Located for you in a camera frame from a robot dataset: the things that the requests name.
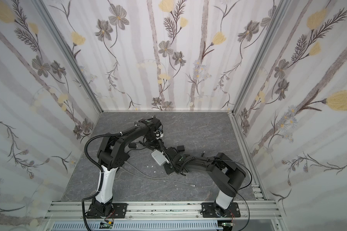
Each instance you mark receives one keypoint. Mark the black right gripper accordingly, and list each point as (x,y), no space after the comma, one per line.
(172,159)

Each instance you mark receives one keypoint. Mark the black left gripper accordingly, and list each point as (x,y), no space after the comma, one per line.
(161,144)

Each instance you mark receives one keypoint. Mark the white network switch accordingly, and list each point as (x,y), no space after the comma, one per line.
(159,157)

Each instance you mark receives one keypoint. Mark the black power adapter with cable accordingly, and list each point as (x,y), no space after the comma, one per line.
(136,146)

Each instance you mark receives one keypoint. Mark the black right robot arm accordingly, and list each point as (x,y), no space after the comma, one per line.
(225,173)

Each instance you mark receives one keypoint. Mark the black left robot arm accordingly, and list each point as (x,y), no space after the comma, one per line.
(110,157)

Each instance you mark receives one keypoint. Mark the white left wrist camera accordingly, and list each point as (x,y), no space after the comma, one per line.
(159,134)

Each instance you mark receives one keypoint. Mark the aluminium mounting rail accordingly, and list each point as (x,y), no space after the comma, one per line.
(72,211)

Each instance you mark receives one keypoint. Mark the white slotted cable duct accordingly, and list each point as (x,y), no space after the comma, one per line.
(169,225)

